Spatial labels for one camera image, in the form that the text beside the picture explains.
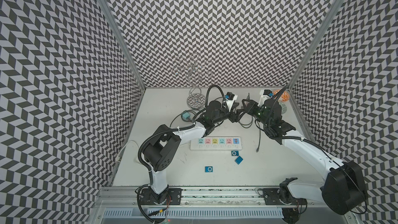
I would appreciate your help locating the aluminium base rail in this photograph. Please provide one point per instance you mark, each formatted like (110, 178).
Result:
(197, 196)

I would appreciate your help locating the teal mp3 player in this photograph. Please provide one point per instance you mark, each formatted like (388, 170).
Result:
(239, 160)

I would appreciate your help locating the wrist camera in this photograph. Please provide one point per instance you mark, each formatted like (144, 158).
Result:
(230, 99)
(265, 94)

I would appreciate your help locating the orange patterned bowl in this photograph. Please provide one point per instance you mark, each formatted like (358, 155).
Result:
(285, 97)

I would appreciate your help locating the white colourful power strip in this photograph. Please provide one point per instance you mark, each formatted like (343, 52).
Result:
(228, 143)

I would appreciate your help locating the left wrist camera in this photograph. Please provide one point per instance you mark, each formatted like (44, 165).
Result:
(230, 99)

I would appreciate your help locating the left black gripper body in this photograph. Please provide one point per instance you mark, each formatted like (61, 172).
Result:
(233, 116)

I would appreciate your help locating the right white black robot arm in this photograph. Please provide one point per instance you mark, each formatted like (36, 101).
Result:
(342, 187)

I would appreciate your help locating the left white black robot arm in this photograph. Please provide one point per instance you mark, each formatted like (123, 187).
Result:
(157, 152)

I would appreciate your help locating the chrome wire cup stand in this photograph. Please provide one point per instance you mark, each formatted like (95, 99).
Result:
(192, 70)

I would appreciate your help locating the green patterned bowl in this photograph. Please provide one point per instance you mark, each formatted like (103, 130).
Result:
(283, 108)

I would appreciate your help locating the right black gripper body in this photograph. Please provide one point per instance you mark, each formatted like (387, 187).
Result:
(253, 109)

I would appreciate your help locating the teal usb charger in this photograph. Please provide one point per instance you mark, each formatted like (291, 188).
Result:
(186, 117)

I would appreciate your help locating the blue mp3 player middle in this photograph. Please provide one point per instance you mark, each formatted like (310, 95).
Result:
(234, 153)

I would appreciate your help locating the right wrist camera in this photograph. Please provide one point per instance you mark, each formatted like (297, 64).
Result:
(265, 94)

